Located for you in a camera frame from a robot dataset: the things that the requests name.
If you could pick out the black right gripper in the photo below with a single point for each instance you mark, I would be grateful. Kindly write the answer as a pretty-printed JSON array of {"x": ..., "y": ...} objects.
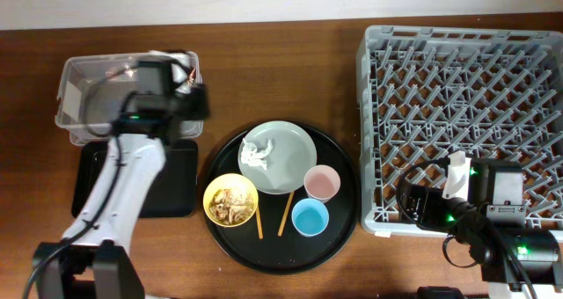
[{"x": 430, "y": 198}]

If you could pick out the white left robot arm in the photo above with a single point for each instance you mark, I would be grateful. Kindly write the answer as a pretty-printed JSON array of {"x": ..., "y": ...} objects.
[{"x": 91, "y": 260}]

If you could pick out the right wooden chopstick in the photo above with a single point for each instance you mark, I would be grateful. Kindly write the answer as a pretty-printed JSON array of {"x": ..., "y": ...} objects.
[{"x": 285, "y": 214}]

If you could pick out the wooden chopstick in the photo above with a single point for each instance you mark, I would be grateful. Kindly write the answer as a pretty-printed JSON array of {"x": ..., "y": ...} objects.
[
  {"x": 259, "y": 223},
  {"x": 285, "y": 214}
]

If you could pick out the grey plate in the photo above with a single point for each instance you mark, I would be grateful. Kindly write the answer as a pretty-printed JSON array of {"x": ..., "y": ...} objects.
[{"x": 293, "y": 155}]

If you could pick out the yellow bowl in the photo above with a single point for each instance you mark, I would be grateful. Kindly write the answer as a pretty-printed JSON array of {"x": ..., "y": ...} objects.
[{"x": 229, "y": 181}]

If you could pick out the food scraps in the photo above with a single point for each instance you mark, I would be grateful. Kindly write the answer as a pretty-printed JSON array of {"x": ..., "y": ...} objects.
[{"x": 231, "y": 207}]

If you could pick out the blue cup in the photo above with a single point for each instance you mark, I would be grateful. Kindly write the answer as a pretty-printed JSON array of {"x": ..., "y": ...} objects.
[{"x": 310, "y": 217}]

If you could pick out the black rectangular tray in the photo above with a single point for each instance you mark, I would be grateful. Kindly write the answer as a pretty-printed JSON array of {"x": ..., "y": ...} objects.
[{"x": 173, "y": 192}]

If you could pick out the grey dishwasher rack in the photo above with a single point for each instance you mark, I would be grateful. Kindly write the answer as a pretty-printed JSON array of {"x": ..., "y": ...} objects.
[{"x": 424, "y": 92}]

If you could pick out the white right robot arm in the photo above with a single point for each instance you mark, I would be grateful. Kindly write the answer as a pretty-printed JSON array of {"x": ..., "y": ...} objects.
[{"x": 514, "y": 262}]

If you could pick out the left wooden chopstick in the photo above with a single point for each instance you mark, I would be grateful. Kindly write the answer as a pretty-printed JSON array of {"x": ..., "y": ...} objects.
[{"x": 259, "y": 223}]

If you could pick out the clear plastic waste bin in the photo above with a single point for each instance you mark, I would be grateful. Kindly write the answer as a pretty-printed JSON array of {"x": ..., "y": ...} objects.
[{"x": 93, "y": 87}]

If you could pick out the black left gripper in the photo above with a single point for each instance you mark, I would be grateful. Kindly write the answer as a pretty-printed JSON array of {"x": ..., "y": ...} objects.
[{"x": 197, "y": 102}]

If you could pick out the small crumpled white napkin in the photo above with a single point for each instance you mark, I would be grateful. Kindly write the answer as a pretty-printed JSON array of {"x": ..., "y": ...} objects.
[{"x": 252, "y": 156}]

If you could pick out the pink cup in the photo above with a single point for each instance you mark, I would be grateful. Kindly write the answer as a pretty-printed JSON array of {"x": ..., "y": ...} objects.
[{"x": 321, "y": 183}]

